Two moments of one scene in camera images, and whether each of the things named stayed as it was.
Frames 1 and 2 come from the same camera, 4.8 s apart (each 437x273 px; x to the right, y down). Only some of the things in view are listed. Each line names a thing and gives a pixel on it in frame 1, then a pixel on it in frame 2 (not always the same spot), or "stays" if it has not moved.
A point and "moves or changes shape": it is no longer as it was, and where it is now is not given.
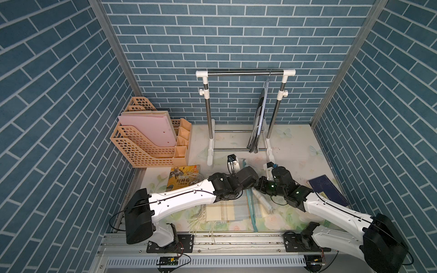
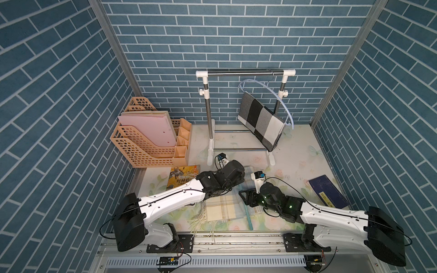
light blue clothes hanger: x=263 y=105 to x=276 y=92
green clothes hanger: x=255 y=226 to x=247 y=212
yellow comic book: x=180 y=177 stays
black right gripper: x=260 y=186 to x=250 y=193
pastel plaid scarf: x=234 y=210 stays
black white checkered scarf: x=252 y=144 moves or changes shape
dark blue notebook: x=323 y=185 stays
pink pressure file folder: x=156 y=130 stays
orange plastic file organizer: x=142 y=152 stays
